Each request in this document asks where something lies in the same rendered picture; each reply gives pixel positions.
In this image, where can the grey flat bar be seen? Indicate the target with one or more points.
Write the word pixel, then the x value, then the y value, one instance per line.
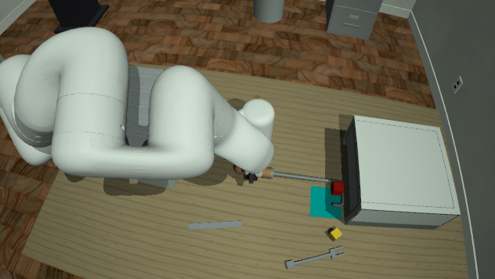
pixel 215 225

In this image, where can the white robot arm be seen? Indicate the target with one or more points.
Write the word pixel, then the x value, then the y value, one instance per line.
pixel 77 81

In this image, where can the teal square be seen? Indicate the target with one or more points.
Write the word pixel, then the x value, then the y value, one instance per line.
pixel 321 203

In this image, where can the red block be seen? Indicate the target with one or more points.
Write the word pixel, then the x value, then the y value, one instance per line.
pixel 337 188

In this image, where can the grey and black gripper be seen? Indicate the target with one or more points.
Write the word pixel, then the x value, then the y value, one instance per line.
pixel 252 177

